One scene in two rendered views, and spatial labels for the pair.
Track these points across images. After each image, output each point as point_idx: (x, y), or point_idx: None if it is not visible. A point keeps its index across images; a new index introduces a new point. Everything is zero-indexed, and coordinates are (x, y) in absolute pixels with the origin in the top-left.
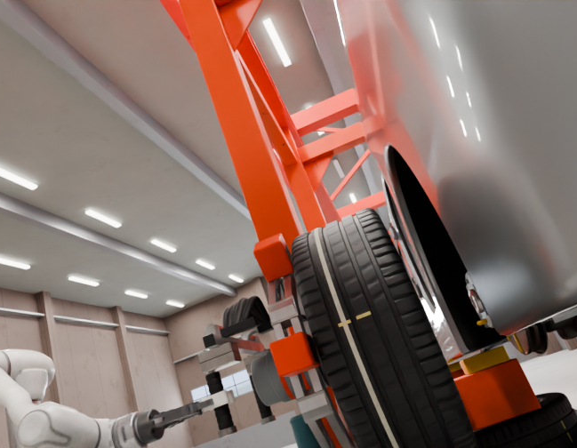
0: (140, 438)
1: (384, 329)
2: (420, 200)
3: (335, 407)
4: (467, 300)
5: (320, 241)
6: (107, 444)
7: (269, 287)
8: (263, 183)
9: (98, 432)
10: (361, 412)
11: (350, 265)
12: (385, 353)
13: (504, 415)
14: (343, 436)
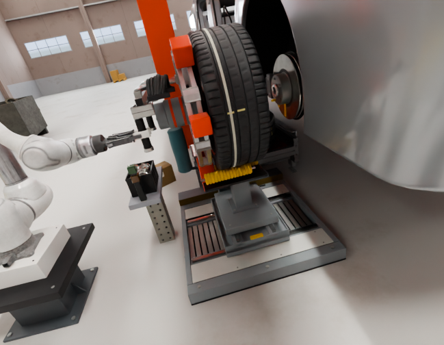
0: (95, 150)
1: (250, 118)
2: (255, 9)
3: None
4: None
5: (217, 51)
6: (75, 155)
7: (178, 73)
8: None
9: (70, 150)
10: (227, 152)
11: (237, 77)
12: (246, 129)
13: None
14: (211, 155)
